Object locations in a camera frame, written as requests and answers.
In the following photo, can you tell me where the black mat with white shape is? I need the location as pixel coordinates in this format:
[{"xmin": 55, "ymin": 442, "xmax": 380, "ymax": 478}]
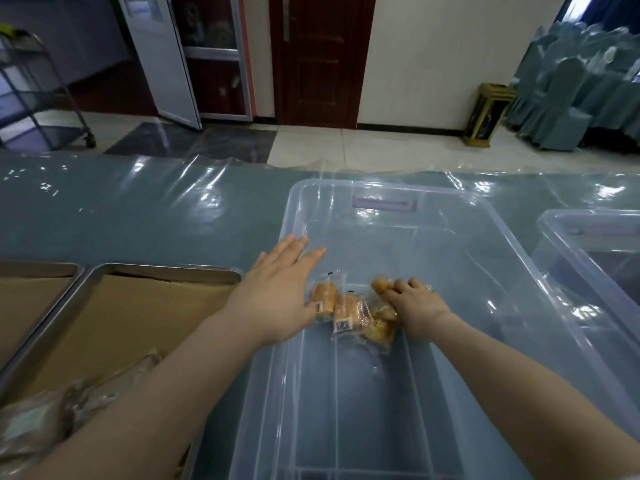
[{"xmin": 585, "ymin": 250, "xmax": 640, "ymax": 301}]

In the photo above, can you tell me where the dark blue curtain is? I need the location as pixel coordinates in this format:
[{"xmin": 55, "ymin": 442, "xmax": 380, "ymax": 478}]
[{"xmin": 582, "ymin": 0, "xmax": 640, "ymax": 28}]

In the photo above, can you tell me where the dark wooden door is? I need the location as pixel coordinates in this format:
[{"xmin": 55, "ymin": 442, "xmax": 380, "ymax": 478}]
[{"xmin": 269, "ymin": 0, "xmax": 377, "ymax": 129}]

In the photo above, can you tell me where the metal trolley cart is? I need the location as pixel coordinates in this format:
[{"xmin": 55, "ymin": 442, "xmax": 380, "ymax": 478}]
[{"xmin": 0, "ymin": 32, "xmax": 97, "ymax": 149}]

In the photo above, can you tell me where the person's right forearm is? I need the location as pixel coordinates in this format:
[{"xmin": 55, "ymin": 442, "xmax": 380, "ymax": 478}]
[{"xmin": 425, "ymin": 312, "xmax": 640, "ymax": 480}]

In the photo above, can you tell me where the person's left hand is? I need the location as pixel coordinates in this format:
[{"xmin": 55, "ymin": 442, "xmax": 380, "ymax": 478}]
[{"xmin": 222, "ymin": 234, "xmax": 327, "ymax": 345}]

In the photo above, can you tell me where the aluminium framed glass door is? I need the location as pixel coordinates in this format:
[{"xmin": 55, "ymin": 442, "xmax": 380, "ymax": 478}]
[{"xmin": 172, "ymin": 0, "xmax": 255, "ymax": 121}]

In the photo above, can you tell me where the white framed door leaf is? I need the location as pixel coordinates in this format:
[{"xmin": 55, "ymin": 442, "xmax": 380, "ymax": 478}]
[{"xmin": 115, "ymin": 0, "xmax": 203, "ymax": 131}]

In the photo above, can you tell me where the pile of brown cake packets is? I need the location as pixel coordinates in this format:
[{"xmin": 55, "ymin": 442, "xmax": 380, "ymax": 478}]
[{"xmin": 0, "ymin": 349, "xmax": 166, "ymax": 480}]

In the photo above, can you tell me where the brown paper tray liner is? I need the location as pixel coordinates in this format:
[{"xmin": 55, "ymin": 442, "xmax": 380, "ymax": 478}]
[
  {"xmin": 0, "ymin": 277, "xmax": 76, "ymax": 355},
  {"xmin": 12, "ymin": 273, "xmax": 237, "ymax": 411}
]

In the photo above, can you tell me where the glass partition with metal frame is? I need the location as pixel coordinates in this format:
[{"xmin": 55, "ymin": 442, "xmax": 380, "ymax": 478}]
[{"xmin": 0, "ymin": 0, "xmax": 133, "ymax": 85}]

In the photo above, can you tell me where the person's left forearm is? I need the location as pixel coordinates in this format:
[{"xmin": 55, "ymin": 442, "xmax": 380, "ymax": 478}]
[{"xmin": 29, "ymin": 309, "xmax": 276, "ymax": 480}]

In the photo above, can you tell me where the group of teal covered chairs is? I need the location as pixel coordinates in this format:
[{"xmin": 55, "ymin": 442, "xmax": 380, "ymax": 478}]
[{"xmin": 505, "ymin": 22, "xmax": 640, "ymax": 153}]

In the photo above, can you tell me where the pile of small bun packets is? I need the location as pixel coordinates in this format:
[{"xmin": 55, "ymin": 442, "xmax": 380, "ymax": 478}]
[{"xmin": 309, "ymin": 272, "xmax": 401, "ymax": 353}]

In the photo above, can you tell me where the plastic covered teal tablecloth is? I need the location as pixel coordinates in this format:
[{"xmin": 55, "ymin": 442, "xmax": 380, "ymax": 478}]
[{"xmin": 0, "ymin": 152, "xmax": 640, "ymax": 480}]

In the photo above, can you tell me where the person's right hand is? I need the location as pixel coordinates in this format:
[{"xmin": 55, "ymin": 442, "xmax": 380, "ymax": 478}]
[{"xmin": 382, "ymin": 277, "xmax": 453, "ymax": 341}]

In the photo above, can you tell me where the teal clothed banquet table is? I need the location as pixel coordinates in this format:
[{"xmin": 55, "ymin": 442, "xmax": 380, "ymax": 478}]
[{"xmin": 575, "ymin": 69, "xmax": 640, "ymax": 145}]

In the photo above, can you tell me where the steel tray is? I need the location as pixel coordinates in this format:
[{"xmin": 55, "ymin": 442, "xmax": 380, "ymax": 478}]
[
  {"xmin": 0, "ymin": 259, "xmax": 85, "ymax": 371},
  {"xmin": 0, "ymin": 263, "xmax": 245, "ymax": 480}
]

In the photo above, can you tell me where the gold and black bin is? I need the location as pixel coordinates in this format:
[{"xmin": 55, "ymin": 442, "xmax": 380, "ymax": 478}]
[{"xmin": 462, "ymin": 83, "xmax": 517, "ymax": 147}]

